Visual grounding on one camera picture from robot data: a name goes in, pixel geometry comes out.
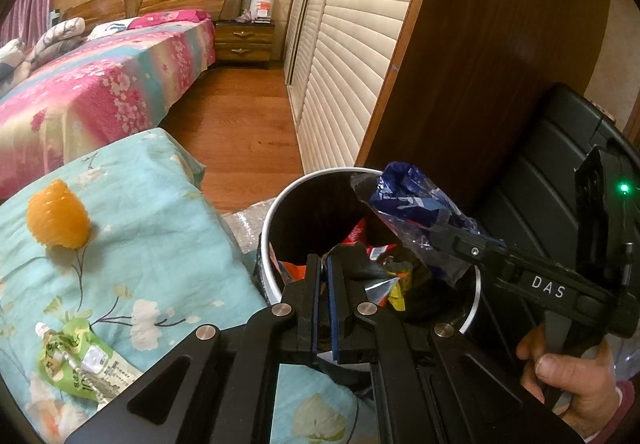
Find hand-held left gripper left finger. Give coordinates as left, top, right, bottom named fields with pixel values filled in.
left=65, top=254, right=323, bottom=444

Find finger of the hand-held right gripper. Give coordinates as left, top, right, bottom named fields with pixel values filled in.
left=440, top=223, right=521, bottom=285

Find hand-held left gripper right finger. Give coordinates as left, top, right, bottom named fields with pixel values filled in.
left=327, top=258, right=581, bottom=444

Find dark foil wrapper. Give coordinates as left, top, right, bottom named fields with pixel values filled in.
left=325, top=243, right=416, bottom=307

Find red snack packet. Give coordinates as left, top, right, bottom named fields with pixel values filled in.
left=342, top=219, right=398, bottom=265

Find blue snack packet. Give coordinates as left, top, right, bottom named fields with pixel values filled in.
left=350, top=161, right=506, bottom=289

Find white round trash can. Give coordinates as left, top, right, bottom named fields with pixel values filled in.
left=256, top=167, right=483, bottom=365

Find person's right forearm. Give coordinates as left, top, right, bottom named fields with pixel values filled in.
left=582, top=374, right=640, bottom=444

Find person's right hand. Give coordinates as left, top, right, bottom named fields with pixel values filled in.
left=516, top=324, right=626, bottom=440

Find orange snack wrapper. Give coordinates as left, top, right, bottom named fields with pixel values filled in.
left=270, top=244, right=307, bottom=286

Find yellow wrapper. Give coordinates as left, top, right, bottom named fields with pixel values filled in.
left=387, top=274, right=407, bottom=312

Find black ribbed suitcase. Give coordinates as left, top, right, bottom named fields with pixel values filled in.
left=475, top=83, right=636, bottom=275

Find clear plastic wrap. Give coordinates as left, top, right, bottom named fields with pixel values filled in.
left=220, top=207, right=281, bottom=295

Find teal floral blanket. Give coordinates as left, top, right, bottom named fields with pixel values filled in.
left=0, top=127, right=373, bottom=444

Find dark brown wardrobe panel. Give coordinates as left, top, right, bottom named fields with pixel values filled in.
left=355, top=0, right=613, bottom=220

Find green drink pouch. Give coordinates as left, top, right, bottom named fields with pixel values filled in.
left=35, top=318, right=142, bottom=406

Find cream louvered wardrobe doors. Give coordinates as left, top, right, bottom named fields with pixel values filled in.
left=282, top=0, right=446, bottom=175

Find orange mesh ball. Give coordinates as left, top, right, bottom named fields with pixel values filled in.
left=26, top=178, right=92, bottom=250

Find wooden nightstand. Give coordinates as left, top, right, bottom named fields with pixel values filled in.
left=214, top=20, right=276, bottom=70

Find pink floral bed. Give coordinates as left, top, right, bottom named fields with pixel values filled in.
left=0, top=9, right=217, bottom=200

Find pink pillow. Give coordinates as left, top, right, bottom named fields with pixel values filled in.
left=127, top=8, right=213, bottom=30

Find white blue print pillow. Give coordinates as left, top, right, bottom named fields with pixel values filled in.
left=87, top=17, right=138, bottom=42

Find blue white folded quilt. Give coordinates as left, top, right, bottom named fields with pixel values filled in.
left=27, top=17, right=86, bottom=68
left=0, top=38, right=31, bottom=85

